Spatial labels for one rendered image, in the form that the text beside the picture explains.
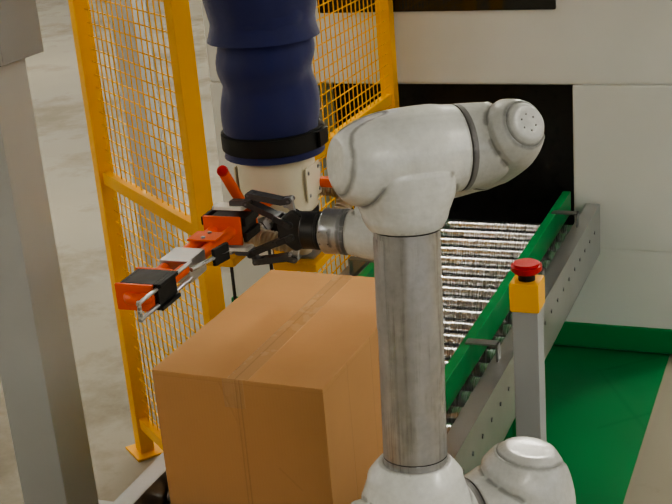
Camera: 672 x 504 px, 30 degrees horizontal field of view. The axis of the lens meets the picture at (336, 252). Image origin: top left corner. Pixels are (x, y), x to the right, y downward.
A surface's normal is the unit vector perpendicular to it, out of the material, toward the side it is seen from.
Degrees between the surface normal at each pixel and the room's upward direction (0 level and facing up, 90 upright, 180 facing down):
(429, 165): 90
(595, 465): 0
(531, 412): 90
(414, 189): 91
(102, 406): 0
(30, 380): 90
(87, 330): 0
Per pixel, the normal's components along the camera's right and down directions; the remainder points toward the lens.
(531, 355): -0.36, 0.35
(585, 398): -0.08, -0.94
